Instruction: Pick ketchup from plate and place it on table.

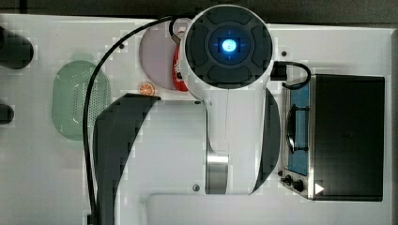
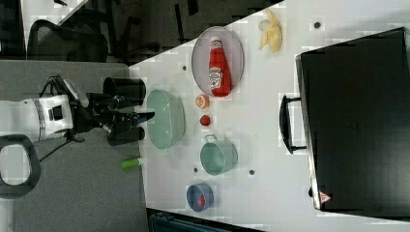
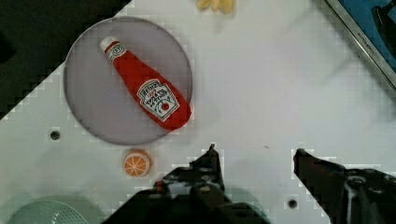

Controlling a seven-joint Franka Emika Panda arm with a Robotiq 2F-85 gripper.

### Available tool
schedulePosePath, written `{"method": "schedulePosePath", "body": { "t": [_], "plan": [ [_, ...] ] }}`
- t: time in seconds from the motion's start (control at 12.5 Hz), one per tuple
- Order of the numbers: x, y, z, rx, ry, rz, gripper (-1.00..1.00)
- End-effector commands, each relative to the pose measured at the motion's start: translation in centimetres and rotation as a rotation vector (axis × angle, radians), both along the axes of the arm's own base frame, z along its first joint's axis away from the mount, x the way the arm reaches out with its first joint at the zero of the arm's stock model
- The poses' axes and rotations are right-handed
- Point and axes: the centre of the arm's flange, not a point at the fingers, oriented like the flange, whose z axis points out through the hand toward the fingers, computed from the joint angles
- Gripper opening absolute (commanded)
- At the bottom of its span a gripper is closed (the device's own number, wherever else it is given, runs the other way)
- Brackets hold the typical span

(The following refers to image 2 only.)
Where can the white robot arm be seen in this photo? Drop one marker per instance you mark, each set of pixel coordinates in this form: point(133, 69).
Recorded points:
point(63, 178)

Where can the yellow plush banana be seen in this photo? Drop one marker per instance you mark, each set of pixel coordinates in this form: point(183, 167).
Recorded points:
point(271, 35)

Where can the red plush ketchup bottle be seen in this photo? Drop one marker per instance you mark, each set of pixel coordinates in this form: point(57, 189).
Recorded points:
point(219, 72)

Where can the orange slice toy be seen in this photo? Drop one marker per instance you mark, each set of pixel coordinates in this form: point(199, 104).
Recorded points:
point(202, 101)

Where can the grey round plate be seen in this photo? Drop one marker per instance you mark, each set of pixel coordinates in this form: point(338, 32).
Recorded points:
point(200, 57)

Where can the red strawberry toy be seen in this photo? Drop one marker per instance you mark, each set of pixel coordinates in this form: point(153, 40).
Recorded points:
point(205, 121)

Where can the blue small bowl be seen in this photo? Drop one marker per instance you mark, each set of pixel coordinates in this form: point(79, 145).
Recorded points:
point(195, 191)

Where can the black cylinder post upper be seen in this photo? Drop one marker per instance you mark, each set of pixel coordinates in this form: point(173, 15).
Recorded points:
point(126, 91)

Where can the red toy in bowl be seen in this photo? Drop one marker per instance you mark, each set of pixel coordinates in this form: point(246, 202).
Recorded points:
point(201, 201)

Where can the green marker pen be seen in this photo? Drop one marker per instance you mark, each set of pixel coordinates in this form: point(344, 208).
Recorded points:
point(130, 163)

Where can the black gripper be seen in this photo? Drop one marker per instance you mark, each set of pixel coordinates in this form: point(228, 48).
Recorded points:
point(99, 110)

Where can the black office chair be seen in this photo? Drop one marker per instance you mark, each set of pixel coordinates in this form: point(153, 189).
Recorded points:
point(50, 42)

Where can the green pot with handle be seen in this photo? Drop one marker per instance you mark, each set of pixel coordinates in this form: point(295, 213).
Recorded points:
point(217, 156)

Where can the green perforated colander basket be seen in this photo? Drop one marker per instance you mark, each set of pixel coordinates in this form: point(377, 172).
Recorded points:
point(168, 125)

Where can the black toaster oven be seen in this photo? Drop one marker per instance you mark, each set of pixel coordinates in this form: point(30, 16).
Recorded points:
point(356, 112)

